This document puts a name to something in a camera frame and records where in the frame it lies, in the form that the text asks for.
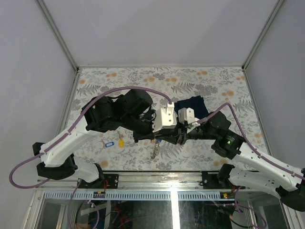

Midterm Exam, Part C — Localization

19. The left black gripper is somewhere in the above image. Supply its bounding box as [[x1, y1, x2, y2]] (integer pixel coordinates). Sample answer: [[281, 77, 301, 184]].
[[122, 108, 163, 142]]

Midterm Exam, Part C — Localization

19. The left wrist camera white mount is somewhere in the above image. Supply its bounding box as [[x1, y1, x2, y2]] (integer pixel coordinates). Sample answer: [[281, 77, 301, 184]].
[[152, 103, 177, 133]]

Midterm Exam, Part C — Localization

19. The yellow key tag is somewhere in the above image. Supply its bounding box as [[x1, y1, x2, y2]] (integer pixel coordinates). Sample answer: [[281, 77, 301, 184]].
[[117, 132, 124, 148]]

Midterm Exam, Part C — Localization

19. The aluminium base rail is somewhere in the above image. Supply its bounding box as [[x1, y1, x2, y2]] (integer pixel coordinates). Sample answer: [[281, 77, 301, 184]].
[[35, 170, 241, 190]]

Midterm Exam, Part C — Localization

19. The slotted grey cable duct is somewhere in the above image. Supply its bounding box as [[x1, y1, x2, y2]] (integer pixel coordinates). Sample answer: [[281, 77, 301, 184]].
[[44, 190, 221, 200]]

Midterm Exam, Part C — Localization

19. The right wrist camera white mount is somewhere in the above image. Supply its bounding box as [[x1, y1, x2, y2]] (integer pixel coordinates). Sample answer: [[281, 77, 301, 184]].
[[178, 108, 200, 131]]

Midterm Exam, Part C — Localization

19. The metal keyring with yellow handle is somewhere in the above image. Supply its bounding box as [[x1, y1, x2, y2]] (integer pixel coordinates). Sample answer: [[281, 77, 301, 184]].
[[151, 139, 162, 160]]

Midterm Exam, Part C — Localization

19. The dark blue folded cloth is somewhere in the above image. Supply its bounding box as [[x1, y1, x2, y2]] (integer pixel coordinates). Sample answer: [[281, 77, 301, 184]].
[[174, 96, 209, 119]]

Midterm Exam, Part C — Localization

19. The blue key tag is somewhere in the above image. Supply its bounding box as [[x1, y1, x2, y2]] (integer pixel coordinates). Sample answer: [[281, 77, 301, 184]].
[[102, 141, 114, 148]]

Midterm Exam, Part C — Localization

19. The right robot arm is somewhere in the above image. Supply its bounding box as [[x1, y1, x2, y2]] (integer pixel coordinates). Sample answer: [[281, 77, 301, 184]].
[[178, 108, 305, 212]]

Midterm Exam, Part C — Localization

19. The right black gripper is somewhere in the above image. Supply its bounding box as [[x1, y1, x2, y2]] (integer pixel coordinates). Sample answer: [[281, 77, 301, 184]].
[[156, 116, 218, 145]]

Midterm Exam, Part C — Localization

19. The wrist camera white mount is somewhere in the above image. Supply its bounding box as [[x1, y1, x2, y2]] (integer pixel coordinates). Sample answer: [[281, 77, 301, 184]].
[[178, 108, 200, 131], [152, 103, 177, 133]]

